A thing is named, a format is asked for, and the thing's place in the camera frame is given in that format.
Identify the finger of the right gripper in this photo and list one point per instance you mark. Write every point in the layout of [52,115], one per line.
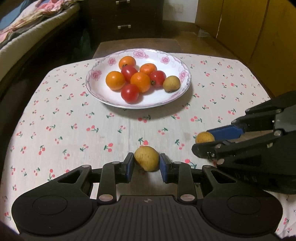
[239,150]
[227,132]

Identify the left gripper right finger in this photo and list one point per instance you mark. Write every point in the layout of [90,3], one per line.
[178,173]

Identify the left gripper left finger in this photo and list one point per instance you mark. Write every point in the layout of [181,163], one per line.
[112,174]

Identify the brown longan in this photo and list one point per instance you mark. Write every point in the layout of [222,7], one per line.
[204,137]
[171,84]
[147,157]

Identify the brown longan front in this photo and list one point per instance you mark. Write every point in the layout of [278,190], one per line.
[147,157]

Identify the brown longan top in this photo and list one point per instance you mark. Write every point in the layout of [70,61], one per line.
[171,84]

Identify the large red tomato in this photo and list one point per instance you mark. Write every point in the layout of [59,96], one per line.
[130,93]

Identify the orange mid table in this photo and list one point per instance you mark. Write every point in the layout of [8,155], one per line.
[142,81]

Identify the small orange pile front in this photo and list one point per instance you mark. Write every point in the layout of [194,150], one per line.
[148,68]

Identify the cherry print tablecloth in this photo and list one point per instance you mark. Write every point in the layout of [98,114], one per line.
[64,126]

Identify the wooden wardrobe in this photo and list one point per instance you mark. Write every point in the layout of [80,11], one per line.
[260,33]

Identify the white floral plate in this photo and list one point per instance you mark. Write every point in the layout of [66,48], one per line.
[169,64]

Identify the low wooden stool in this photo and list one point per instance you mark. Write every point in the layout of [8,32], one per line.
[161,44]

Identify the dark wooden nightstand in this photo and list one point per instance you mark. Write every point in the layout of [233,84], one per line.
[116,20]

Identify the bed with pink quilt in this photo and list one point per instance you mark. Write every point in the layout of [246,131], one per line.
[27,24]

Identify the wall power socket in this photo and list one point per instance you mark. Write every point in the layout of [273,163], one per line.
[178,8]

